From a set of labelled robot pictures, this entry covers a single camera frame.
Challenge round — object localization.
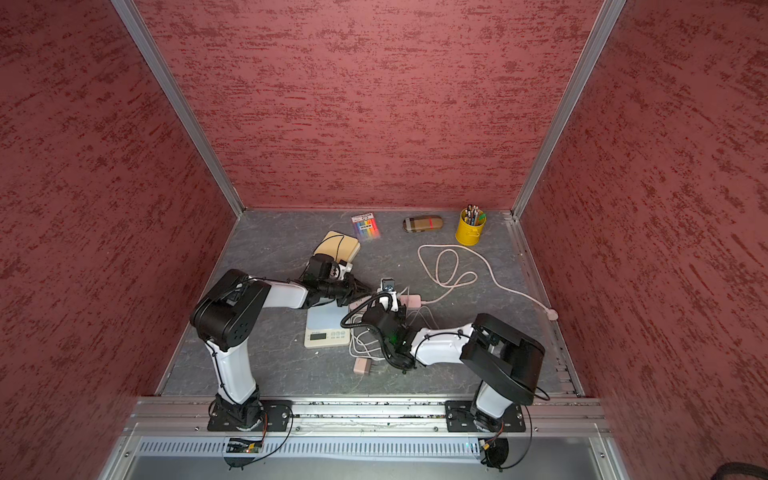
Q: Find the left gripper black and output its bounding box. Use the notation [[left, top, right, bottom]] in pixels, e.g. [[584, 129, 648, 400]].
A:
[[319, 272, 373, 306]]

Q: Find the white charger adapter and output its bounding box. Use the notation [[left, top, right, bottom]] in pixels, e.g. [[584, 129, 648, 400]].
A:
[[396, 286, 410, 308]]

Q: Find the grey usb cable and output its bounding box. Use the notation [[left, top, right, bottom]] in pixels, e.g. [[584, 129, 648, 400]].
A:
[[398, 304, 448, 337]]

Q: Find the pink power strip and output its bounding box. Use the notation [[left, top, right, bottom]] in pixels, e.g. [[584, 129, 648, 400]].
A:
[[348, 294, 422, 311]]

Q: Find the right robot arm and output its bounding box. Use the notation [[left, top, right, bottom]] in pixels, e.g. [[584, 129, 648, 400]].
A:
[[340, 293, 549, 433]]

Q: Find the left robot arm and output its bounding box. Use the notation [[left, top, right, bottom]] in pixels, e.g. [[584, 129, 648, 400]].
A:
[[190, 254, 373, 431]]

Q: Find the beige kitchen scale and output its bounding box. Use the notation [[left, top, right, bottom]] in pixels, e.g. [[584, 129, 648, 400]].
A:
[[314, 231, 361, 263]]

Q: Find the blue top kitchen scale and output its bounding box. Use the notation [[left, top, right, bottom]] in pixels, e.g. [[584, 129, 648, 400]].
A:
[[304, 302, 351, 349]]

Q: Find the pink charger adapter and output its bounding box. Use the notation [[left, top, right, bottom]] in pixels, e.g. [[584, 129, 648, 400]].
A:
[[353, 357, 373, 375]]

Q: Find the colourful highlighter pack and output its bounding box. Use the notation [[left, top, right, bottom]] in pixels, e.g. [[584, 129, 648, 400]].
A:
[[351, 212, 381, 242]]

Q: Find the brown pencil case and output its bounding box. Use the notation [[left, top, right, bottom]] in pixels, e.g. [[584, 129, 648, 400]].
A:
[[403, 215, 444, 233]]

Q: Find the yellow pen cup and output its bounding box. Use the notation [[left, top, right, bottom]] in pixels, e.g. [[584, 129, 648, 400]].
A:
[[455, 204, 487, 246]]

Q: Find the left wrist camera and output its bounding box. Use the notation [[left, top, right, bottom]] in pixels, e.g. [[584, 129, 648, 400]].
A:
[[324, 260, 352, 282]]

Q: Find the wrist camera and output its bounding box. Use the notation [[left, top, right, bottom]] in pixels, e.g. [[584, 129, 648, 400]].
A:
[[379, 278, 399, 311], [324, 260, 352, 282]]

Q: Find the white coiled usb cable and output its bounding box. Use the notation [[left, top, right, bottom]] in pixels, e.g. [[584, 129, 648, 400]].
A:
[[349, 323, 385, 362]]

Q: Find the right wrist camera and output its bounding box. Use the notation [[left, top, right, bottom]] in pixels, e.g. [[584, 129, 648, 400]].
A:
[[379, 278, 399, 311]]

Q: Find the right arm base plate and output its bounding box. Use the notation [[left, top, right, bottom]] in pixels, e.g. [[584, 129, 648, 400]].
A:
[[444, 400, 527, 434]]

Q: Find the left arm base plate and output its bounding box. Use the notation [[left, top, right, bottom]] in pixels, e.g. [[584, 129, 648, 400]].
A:
[[207, 395, 293, 433]]

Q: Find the aluminium front rail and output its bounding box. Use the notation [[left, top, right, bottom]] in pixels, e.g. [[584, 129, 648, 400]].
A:
[[122, 395, 613, 438]]

